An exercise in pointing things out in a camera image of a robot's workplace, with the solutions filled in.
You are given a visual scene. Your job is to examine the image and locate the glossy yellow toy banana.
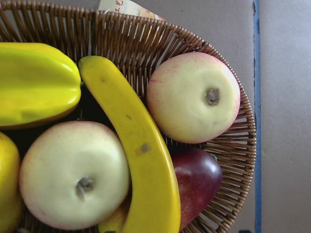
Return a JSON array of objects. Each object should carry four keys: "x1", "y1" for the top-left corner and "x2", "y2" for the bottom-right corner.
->
[{"x1": 79, "y1": 56, "x2": 181, "y2": 233}]

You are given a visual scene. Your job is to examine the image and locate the brown woven wicker basket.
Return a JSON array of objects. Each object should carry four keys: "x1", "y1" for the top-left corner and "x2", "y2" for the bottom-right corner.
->
[{"x1": 0, "y1": 0, "x2": 256, "y2": 233}]

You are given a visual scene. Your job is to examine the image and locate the paper tag on basket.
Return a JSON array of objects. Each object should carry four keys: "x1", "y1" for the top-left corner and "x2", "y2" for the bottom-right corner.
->
[{"x1": 98, "y1": 0, "x2": 165, "y2": 21}]

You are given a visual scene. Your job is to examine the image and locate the pink white toy peach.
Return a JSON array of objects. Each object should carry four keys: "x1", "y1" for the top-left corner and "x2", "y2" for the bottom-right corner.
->
[{"x1": 146, "y1": 52, "x2": 241, "y2": 144}]

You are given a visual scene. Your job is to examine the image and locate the dark red toy fruit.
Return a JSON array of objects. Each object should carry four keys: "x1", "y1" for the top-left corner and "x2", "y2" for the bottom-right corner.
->
[{"x1": 172, "y1": 148, "x2": 223, "y2": 231}]

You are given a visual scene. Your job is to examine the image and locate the pale pink toy apple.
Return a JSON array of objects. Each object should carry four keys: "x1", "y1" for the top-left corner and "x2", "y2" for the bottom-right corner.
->
[{"x1": 19, "y1": 121, "x2": 130, "y2": 230}]

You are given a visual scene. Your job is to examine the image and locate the small yellow toy banana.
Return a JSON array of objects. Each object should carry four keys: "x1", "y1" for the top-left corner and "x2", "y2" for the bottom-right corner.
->
[{"x1": 0, "y1": 42, "x2": 81, "y2": 130}]

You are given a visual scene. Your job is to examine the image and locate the orange yellow toy mango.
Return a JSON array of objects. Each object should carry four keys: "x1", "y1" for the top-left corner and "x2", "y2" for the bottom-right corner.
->
[{"x1": 0, "y1": 133, "x2": 23, "y2": 233}]

